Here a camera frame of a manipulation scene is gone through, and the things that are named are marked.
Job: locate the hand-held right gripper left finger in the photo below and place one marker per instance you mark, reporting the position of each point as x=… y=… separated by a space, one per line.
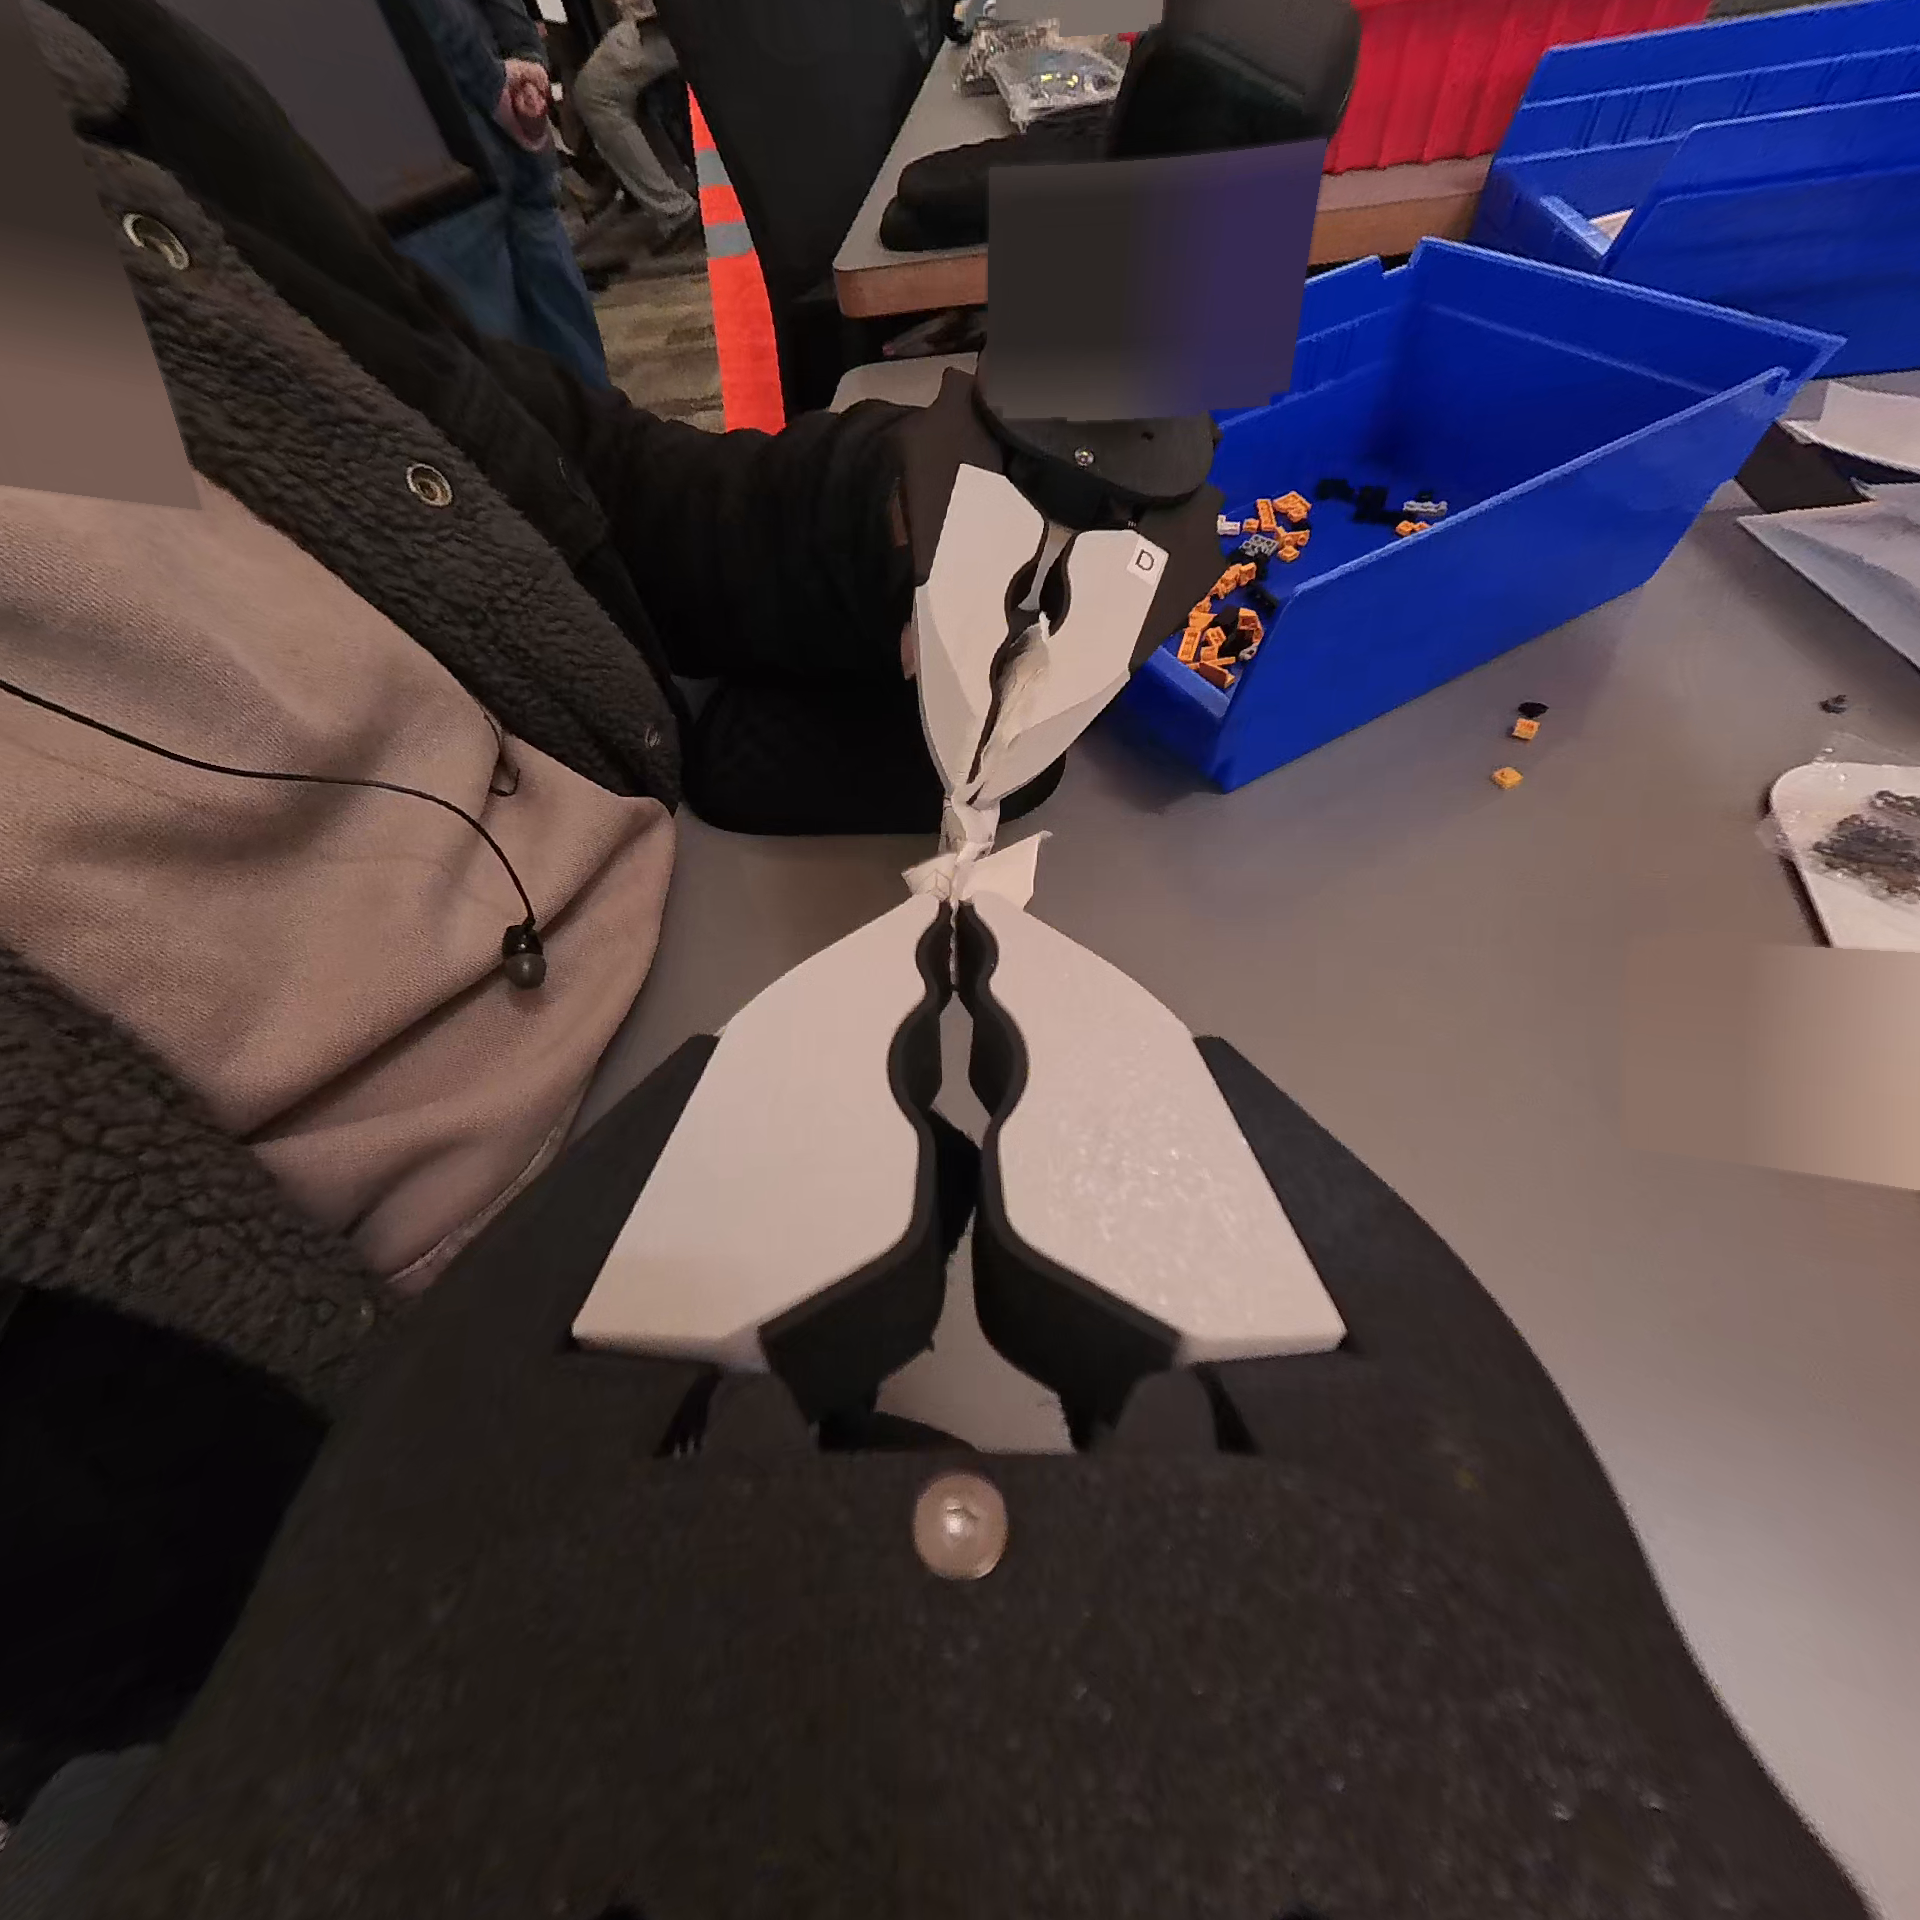
x=750 y=1184

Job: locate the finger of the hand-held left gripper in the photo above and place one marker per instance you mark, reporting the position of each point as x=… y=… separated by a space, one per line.
x=1102 y=629
x=967 y=586

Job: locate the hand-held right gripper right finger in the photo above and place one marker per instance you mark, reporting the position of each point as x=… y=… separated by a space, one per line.
x=1155 y=1171

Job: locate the clear plastic lego bag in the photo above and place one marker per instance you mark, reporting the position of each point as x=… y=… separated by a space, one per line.
x=967 y=840

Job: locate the person's left forearm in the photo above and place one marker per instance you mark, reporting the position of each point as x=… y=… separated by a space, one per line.
x=750 y=570

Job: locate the person's left hand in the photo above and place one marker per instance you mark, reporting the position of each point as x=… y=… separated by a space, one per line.
x=909 y=646

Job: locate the pile of orange black legos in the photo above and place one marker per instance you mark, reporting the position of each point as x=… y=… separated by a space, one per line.
x=1245 y=598

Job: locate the black padded wrist rest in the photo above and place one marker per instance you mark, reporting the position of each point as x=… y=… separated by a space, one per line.
x=945 y=194

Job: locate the grey wood-edged table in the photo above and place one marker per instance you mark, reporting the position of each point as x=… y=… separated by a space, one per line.
x=1381 y=210

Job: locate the orange traffic cone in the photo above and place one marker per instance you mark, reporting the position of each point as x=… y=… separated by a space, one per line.
x=734 y=269

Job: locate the clear bags of small parts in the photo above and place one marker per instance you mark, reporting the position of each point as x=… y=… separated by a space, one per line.
x=1043 y=66

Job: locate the blue plastic bin with legos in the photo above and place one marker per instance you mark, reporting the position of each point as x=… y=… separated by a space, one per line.
x=1561 y=494

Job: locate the red plastic bin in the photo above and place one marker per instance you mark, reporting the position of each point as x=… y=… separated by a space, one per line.
x=1442 y=75

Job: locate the beige hoodie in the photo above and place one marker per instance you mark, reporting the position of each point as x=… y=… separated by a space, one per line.
x=300 y=900

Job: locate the dark fleece jacket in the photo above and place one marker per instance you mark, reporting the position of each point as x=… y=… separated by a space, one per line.
x=300 y=494

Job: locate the white paper bag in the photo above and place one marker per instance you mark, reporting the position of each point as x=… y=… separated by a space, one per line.
x=1861 y=578
x=1861 y=434

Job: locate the plastic bag of black parts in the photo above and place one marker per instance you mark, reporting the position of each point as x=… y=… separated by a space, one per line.
x=1861 y=840

